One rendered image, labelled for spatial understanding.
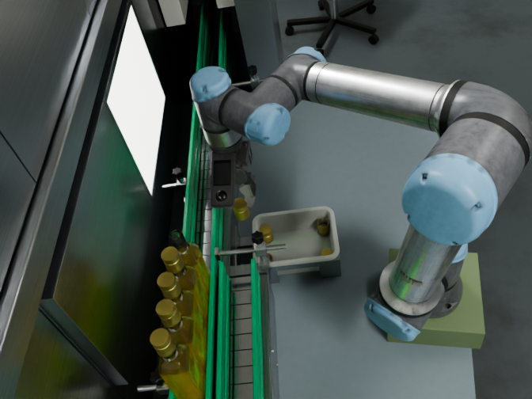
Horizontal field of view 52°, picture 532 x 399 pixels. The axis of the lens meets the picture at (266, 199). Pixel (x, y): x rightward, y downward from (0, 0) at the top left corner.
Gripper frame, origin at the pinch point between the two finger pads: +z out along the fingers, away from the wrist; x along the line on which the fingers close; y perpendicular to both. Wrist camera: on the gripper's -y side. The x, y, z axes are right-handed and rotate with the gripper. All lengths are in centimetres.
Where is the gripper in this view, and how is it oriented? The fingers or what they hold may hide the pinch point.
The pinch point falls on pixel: (240, 205)
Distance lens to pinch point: 123.6
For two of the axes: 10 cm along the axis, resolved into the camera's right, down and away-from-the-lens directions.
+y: 1.2, -7.8, 6.1
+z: 1.4, 6.3, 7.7
